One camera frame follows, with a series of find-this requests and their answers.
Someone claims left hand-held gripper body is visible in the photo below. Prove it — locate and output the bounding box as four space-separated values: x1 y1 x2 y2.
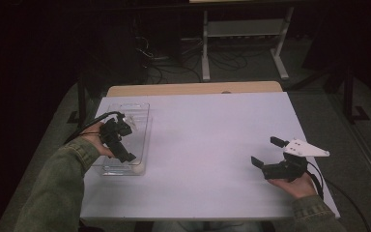
99 112 129 150

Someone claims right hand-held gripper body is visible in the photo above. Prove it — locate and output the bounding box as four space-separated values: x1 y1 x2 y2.
261 138 330 183

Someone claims clear plastic container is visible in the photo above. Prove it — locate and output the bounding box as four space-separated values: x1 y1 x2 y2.
91 101 153 177

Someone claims white egg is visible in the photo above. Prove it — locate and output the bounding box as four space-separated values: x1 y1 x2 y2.
131 162 146 175

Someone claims person's left hand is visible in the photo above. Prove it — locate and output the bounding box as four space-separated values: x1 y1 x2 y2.
81 122 116 159

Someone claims person's right hand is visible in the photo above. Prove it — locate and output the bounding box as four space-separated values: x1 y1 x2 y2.
267 173 319 200

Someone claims black metal stand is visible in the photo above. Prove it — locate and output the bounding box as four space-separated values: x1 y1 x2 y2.
322 64 370 126
67 72 89 128

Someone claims beige wooden table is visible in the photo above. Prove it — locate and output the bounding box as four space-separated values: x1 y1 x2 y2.
105 80 284 98

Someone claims white metal rack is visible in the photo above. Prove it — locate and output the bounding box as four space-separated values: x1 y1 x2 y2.
201 0 295 82

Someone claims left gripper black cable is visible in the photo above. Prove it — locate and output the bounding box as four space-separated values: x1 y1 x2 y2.
65 110 126 145

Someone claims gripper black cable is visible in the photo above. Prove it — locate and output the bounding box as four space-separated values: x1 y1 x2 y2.
305 160 371 232
65 110 126 145

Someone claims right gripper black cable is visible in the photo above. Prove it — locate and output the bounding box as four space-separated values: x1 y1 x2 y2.
305 160 371 232

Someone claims bundle of floor cables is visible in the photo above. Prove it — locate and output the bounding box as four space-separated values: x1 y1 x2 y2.
134 35 249 85

